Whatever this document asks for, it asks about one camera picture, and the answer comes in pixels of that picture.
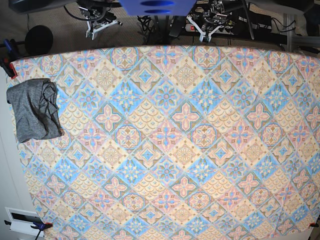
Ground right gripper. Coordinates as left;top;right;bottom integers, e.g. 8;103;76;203
85;7;123;40

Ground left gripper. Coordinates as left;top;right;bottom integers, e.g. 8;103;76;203
186;10;236;43

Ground grey t-shirt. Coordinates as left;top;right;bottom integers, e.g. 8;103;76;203
6;78;62;143

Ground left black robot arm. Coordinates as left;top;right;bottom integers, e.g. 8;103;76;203
183;0;255;43

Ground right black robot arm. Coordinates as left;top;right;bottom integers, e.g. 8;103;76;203
63;0;123;40

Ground black power strip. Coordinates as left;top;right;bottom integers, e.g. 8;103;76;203
185;23;198;33

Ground black round stool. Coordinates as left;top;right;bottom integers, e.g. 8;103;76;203
24;25;54;56

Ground red blue table clamp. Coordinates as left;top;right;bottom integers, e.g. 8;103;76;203
0;38;21;79

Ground patterned colourful tablecloth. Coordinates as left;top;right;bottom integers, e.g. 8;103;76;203
7;46;320;240

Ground orange blue corner clamp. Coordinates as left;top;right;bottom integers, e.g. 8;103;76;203
4;220;53;240

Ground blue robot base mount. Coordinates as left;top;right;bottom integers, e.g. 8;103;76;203
119;0;196;16

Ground white wall outlet box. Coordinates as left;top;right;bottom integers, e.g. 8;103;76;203
5;207;42;237

